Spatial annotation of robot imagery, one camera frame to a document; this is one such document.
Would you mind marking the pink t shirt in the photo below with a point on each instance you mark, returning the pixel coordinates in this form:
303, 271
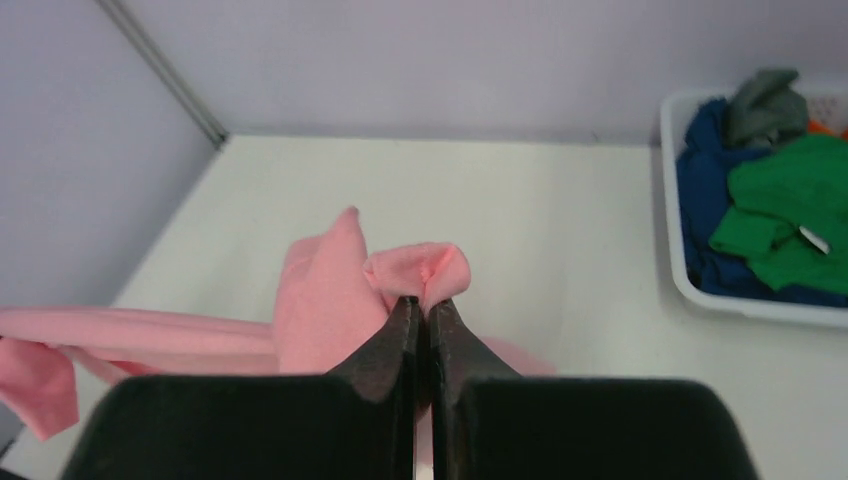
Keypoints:
332, 297

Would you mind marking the white plastic laundry basket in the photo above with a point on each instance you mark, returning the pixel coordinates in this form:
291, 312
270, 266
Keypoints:
676, 112

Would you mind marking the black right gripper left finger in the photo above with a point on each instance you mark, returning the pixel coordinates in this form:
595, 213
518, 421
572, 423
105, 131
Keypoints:
356, 421

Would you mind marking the green t shirt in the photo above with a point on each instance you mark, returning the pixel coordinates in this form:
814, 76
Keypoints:
788, 216

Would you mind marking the blue t shirt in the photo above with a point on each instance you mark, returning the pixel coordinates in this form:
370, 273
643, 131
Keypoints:
702, 169

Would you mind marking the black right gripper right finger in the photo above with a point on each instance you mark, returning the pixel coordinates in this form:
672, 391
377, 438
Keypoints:
490, 422

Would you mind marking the orange t shirt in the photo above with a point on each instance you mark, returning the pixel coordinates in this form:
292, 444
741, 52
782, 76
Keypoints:
816, 127

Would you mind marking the grey t shirt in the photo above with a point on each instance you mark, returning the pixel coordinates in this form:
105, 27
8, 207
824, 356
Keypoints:
766, 112

